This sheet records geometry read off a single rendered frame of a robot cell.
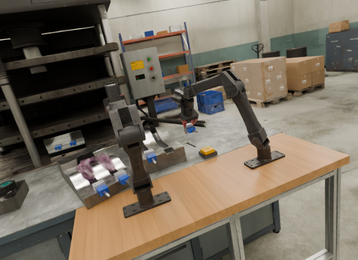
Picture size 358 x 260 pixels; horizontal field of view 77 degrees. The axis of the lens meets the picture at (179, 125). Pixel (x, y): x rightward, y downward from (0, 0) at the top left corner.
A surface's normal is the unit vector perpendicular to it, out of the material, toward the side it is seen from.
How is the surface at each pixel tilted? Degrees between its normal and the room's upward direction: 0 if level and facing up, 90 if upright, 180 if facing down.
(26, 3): 90
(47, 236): 90
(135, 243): 0
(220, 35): 90
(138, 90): 90
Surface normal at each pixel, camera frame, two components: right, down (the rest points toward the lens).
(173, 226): -0.19, -0.94
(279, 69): 0.27, 0.07
